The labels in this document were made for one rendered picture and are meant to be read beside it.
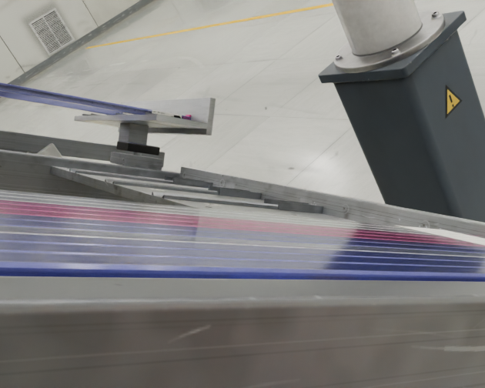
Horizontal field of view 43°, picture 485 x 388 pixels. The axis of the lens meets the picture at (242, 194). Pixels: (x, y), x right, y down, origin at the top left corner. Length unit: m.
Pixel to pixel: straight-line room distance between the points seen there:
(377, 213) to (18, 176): 0.45
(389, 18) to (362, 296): 0.87
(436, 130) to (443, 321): 0.87
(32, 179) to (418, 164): 0.63
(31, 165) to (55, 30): 7.87
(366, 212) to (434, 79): 0.47
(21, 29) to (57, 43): 0.48
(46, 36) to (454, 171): 7.79
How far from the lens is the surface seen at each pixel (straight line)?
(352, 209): 0.63
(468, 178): 1.14
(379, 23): 1.02
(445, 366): 0.20
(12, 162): 0.82
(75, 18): 8.79
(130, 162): 0.87
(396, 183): 1.15
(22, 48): 8.53
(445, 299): 0.19
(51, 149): 1.09
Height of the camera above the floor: 1.05
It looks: 26 degrees down
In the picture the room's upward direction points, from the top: 29 degrees counter-clockwise
